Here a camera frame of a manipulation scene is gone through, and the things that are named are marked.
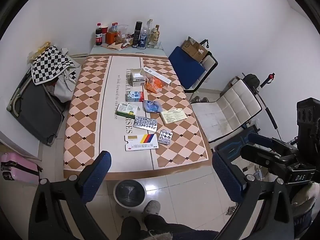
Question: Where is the blue plastic wrapper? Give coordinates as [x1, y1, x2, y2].
[142, 100, 163, 113]

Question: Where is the cardboard box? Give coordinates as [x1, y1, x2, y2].
[181, 36, 209, 63]

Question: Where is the tall clear glass bottle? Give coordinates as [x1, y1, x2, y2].
[147, 19, 154, 47]

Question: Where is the open white medicine box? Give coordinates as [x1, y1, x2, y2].
[130, 68, 147, 87]

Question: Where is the grey white garment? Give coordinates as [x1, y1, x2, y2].
[44, 47, 83, 103]

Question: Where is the grey fluffy slipper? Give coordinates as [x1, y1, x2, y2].
[143, 200, 161, 220]

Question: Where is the yellowish paper leaflet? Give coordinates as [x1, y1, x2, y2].
[159, 108, 188, 125]

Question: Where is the clear plastic bag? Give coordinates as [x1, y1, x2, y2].
[114, 24, 129, 45]

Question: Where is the black spray can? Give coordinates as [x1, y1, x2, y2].
[132, 21, 143, 48]

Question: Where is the clear plastic bottle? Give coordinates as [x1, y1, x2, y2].
[139, 29, 148, 49]

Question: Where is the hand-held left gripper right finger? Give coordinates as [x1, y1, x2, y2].
[212, 152, 295, 240]

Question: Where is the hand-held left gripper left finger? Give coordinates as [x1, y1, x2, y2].
[29, 151, 112, 240]

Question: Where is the white box with coloured stripes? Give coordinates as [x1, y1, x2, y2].
[124, 133, 159, 152]

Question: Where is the black board with blue lines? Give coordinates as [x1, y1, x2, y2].
[214, 126, 262, 160]

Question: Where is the pink suitcase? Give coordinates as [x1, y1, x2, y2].
[0, 152, 43, 185]

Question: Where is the blue cushioned chair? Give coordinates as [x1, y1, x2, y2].
[168, 40, 218, 95]

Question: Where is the orange box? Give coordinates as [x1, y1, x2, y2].
[105, 30, 117, 45]

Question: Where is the large silver blister pack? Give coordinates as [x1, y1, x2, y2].
[133, 115, 158, 132]

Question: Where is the long white box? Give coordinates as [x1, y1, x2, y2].
[143, 67, 172, 86]

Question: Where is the black white checkered cloth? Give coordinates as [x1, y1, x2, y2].
[30, 45, 77, 85]

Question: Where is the checkered tablecloth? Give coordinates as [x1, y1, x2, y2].
[63, 54, 210, 178]

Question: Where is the orange snack bag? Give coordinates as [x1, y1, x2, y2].
[144, 76, 163, 93]

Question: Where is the cola bottle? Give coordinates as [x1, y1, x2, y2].
[95, 23, 103, 47]

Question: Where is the brown paper bag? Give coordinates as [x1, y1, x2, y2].
[101, 41, 133, 52]

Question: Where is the yellow plastic bag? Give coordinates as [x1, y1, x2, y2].
[27, 41, 52, 62]

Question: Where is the small silver blister pack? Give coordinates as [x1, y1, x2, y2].
[158, 129, 174, 146]

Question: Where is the black bar with red knob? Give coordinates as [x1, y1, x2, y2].
[259, 72, 276, 88]

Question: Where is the green white medicine box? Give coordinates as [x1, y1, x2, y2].
[115, 102, 140, 118]

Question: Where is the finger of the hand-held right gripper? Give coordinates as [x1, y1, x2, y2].
[248, 132, 299, 155]
[240, 142, 292, 173]

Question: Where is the white padded chair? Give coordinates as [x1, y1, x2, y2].
[190, 76, 263, 144]

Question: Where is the white round trash bin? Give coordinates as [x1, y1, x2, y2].
[113, 179, 147, 215]

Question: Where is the amber liquor bottle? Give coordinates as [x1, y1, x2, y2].
[150, 24, 160, 48]

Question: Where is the small white side table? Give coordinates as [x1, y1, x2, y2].
[89, 42, 167, 57]

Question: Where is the blue white milk carton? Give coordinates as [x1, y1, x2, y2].
[126, 91, 145, 103]

